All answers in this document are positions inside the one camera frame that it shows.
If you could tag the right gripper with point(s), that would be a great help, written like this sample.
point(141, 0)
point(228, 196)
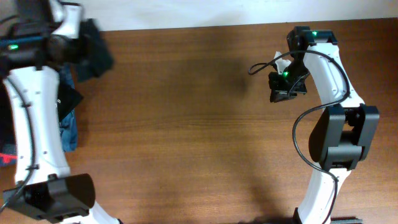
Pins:
point(279, 92)

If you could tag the grey garment with red stripe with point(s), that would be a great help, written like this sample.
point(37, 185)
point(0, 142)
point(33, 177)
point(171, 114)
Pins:
point(8, 155)

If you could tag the black folded garment with logo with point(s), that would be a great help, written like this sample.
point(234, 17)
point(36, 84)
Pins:
point(68, 99)

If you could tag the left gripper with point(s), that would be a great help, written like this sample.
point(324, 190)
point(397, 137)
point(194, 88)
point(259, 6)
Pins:
point(93, 48)

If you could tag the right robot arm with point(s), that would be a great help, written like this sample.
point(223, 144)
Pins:
point(343, 134)

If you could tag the blue denim jeans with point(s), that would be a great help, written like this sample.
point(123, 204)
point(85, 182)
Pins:
point(68, 127)

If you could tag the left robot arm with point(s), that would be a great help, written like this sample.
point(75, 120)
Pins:
point(49, 34)

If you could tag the dark green Nike t-shirt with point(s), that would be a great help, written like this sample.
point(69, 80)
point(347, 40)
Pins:
point(94, 57)

